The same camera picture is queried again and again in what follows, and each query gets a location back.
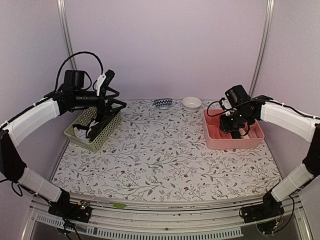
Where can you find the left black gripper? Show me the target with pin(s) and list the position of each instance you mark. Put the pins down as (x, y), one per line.
(106, 109)

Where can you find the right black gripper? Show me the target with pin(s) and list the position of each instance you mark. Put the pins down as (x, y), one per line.
(225, 126)

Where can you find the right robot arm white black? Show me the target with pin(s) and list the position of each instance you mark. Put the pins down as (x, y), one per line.
(299, 124)

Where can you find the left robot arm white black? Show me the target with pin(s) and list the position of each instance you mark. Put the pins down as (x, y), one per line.
(70, 96)

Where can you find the rolled beige cloth in tray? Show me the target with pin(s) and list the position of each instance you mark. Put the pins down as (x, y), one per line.
(246, 133)

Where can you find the pink divided organizer tray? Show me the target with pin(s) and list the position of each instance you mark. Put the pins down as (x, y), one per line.
(219, 140)

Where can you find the blue white zigzag bowl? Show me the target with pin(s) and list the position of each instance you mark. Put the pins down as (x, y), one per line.
(163, 103)

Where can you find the beige perforated plastic basket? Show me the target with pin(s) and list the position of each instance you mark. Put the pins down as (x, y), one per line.
(76, 131)

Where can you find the small white bowl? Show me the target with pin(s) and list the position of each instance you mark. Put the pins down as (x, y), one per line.
(191, 103)

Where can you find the floral patterned table mat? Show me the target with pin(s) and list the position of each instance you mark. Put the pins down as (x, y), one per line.
(161, 155)

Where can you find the green tape piece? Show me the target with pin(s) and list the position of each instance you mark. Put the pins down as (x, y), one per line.
(118, 205)

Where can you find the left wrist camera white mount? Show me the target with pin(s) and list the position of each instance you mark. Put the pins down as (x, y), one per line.
(103, 82)

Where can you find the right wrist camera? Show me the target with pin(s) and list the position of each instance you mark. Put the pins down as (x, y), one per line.
(225, 105)

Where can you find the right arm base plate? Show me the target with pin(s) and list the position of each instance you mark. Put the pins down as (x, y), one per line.
(252, 213)

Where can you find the left aluminium frame post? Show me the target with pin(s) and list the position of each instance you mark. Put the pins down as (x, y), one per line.
(62, 13)

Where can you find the aluminium frame post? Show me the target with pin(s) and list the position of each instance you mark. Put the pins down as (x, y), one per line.
(62, 13)
(267, 25)

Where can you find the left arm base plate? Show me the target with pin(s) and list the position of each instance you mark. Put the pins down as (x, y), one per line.
(71, 211)

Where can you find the front aluminium rail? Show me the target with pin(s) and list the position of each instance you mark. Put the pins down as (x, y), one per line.
(144, 220)

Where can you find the right aluminium frame post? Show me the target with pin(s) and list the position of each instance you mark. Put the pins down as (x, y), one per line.
(267, 25)

